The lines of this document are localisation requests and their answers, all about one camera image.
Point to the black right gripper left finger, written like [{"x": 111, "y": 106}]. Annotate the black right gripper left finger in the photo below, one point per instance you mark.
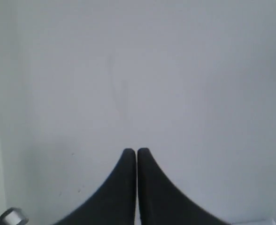
[{"x": 114, "y": 202}]

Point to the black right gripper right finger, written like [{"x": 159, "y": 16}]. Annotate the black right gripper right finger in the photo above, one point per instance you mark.
[{"x": 161, "y": 202}]

